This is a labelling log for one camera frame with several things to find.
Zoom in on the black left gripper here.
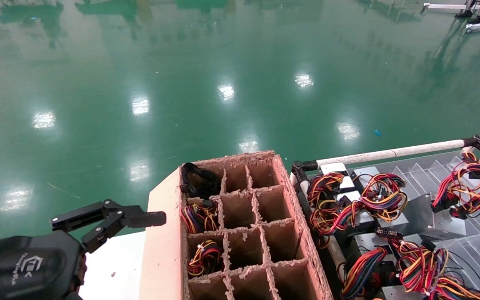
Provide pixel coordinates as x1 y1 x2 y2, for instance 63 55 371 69
0 200 167 300

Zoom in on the black pipe corner connector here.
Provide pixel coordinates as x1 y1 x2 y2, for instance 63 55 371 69
464 134 480 158
291 160 320 184

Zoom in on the long white cart pipe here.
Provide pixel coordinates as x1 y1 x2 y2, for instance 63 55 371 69
315 139 467 168

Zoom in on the brown cardboard divider box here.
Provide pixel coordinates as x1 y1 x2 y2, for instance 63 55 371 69
139 150 335 300

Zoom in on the white cart side pipe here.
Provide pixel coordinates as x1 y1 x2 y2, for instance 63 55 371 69
291 173 348 271

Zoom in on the black cable bundle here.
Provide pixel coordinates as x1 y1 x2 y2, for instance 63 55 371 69
180 162 221 199

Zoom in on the white metal frame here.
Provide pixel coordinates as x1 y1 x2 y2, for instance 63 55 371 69
421 0 480 20

